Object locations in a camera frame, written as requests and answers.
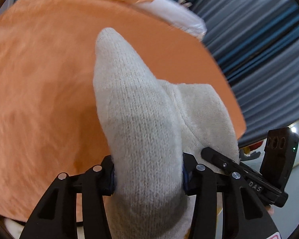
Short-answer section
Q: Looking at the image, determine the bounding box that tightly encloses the black camera box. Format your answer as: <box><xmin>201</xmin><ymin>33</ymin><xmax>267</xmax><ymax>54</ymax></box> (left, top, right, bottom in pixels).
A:
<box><xmin>260</xmin><ymin>127</ymin><xmax>299</xmax><ymax>191</ymax></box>

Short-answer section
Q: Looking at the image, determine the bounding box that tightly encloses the person's right hand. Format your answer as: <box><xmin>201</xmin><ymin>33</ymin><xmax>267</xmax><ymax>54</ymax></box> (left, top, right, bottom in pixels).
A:
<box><xmin>265</xmin><ymin>205</ymin><xmax>274</xmax><ymax>216</ymax></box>

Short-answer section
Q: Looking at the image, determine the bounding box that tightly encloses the white pillow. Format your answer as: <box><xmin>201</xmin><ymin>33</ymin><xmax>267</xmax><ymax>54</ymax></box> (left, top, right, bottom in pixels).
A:
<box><xmin>20</xmin><ymin>0</ymin><xmax>207</xmax><ymax>41</ymax></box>

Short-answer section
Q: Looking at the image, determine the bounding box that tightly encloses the cream knitted garment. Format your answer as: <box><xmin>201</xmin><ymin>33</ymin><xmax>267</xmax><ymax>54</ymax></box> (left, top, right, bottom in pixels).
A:
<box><xmin>93</xmin><ymin>28</ymin><xmax>239</xmax><ymax>238</ymax></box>

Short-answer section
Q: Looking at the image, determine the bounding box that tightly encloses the orange plush blanket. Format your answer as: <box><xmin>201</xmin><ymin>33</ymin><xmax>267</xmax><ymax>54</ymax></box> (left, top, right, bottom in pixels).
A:
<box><xmin>0</xmin><ymin>0</ymin><xmax>246</xmax><ymax>221</ymax></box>

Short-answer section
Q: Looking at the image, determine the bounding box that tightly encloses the blue grey curtain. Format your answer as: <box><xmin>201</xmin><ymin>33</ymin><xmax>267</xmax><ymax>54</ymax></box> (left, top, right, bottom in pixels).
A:
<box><xmin>192</xmin><ymin>0</ymin><xmax>299</xmax><ymax>146</ymax></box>

